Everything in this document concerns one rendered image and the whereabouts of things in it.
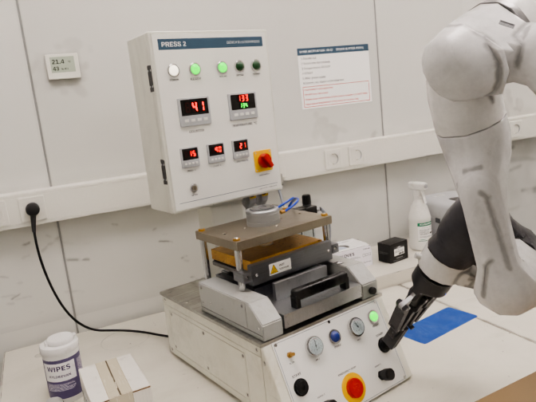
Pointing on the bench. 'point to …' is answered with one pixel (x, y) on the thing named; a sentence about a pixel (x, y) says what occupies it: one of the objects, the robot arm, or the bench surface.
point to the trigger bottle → (419, 217)
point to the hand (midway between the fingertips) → (395, 333)
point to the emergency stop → (355, 388)
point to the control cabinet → (206, 123)
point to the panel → (339, 359)
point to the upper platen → (225, 258)
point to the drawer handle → (318, 287)
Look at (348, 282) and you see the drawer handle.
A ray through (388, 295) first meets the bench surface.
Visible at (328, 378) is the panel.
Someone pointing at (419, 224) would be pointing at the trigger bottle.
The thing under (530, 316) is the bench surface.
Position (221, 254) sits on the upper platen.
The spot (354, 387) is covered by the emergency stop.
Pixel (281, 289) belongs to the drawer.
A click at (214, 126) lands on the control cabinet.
